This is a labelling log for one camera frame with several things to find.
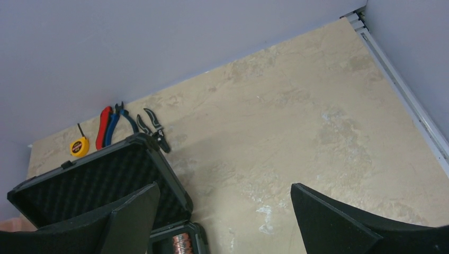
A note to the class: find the yellow tape measure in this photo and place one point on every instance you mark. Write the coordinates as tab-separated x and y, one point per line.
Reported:
80	147

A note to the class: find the orange plastic storage bin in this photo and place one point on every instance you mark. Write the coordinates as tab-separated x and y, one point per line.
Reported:
17	224

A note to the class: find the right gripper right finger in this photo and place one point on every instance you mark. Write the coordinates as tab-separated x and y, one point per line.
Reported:
331	226

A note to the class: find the aluminium table frame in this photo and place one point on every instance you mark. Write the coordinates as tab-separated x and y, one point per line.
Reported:
431	133

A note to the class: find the red handled pliers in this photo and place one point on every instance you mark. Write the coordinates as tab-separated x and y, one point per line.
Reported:
103	126

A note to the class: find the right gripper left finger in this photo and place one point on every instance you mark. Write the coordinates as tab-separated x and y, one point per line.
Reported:
123	226

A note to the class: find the blue handled cutters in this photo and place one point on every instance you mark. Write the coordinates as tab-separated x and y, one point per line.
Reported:
114	118

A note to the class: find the black poker carrying case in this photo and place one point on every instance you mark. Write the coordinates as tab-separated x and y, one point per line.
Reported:
82	185

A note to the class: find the black grey wire strippers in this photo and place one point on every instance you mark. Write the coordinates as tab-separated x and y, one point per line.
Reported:
158	133

